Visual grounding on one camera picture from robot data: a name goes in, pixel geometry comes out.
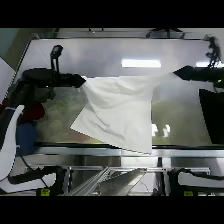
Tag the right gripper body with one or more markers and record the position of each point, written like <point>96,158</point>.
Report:
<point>186,73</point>

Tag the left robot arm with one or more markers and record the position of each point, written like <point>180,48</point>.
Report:
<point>36,78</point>

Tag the white shirt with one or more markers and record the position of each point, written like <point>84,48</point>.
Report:
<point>120,110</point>

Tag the red garment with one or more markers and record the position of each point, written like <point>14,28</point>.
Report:
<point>33,111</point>

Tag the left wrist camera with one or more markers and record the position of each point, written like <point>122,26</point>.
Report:
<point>56,53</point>

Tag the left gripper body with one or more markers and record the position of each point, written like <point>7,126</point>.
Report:
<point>72,80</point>

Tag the black garment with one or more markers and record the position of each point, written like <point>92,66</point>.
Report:
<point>215,116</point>

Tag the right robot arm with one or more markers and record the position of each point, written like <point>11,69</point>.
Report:
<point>210,75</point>

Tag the blue garment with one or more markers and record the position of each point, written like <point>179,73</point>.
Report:
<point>26,136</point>

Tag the silver frame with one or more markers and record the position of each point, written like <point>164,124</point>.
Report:
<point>110,156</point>

